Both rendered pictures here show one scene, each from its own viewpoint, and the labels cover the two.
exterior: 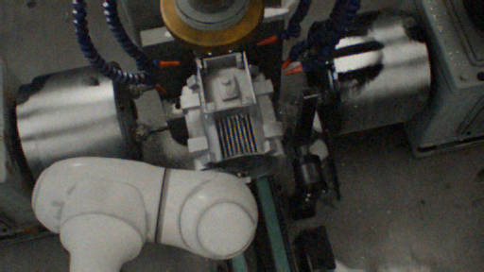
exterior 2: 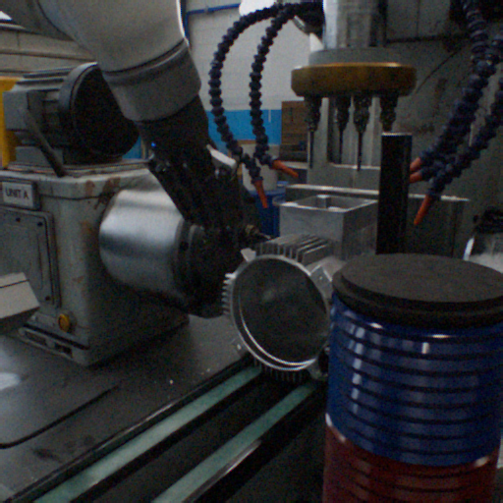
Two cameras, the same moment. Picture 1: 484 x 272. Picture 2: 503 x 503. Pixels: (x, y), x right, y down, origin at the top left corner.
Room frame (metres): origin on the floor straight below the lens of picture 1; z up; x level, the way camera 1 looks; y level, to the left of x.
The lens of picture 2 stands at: (-0.07, -0.42, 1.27)
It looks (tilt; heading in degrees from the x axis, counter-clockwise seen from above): 15 degrees down; 44
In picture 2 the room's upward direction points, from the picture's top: straight up
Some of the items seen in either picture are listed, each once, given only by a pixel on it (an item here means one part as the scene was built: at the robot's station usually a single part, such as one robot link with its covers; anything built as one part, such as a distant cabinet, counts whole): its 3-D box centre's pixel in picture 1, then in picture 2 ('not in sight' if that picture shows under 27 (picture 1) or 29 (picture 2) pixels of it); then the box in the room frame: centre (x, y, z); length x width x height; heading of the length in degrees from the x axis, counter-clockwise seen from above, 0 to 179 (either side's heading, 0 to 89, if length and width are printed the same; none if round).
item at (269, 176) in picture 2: not in sight; (257, 166); (2.11, 1.61, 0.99); 0.24 x 0.22 x 0.24; 96
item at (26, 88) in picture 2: not in sight; (55, 170); (0.46, 0.65, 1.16); 0.33 x 0.26 x 0.42; 98
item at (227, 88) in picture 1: (226, 90); (330, 226); (0.56, 0.03, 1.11); 0.12 x 0.11 x 0.07; 8
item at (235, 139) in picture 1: (232, 127); (314, 294); (0.52, 0.02, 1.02); 0.20 x 0.19 x 0.19; 8
